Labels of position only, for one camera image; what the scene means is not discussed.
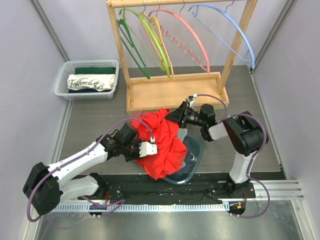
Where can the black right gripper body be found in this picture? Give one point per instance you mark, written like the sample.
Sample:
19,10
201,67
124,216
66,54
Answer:
181,115

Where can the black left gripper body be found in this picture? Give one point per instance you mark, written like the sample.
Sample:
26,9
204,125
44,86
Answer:
132,151

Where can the red tank top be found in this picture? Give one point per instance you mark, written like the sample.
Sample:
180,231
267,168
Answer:
171,151

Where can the pink hanger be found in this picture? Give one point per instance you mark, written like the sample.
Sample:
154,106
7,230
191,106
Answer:
183,36

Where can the yellow hanger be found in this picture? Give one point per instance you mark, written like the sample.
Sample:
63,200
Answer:
158,44

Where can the lime green hanger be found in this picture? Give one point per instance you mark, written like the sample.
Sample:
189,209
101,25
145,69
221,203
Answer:
143,24

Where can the light blue hanger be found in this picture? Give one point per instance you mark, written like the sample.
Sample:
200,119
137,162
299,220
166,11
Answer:
219,23

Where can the grey tank top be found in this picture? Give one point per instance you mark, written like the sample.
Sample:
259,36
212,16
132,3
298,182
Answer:
182,133

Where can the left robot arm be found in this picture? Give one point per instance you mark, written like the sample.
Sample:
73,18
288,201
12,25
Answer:
49,185

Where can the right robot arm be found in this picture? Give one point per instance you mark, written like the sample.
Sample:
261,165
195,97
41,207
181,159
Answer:
246,134

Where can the wooden clothes rack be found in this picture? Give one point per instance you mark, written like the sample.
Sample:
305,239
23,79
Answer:
160,91

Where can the teal plastic bin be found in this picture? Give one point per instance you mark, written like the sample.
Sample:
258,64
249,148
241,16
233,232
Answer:
190,163

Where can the folded white printed shirt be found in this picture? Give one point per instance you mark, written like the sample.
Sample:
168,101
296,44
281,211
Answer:
98,82

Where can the folded navy garment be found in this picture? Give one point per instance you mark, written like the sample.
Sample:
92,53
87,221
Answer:
87,90

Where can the folded green garment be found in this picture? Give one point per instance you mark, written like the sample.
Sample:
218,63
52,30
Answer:
93,70

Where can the white plastic basket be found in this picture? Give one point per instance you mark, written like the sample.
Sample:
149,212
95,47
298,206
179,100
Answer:
68,68

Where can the white slotted cable duct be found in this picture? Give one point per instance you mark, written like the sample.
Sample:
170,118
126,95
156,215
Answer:
66,207

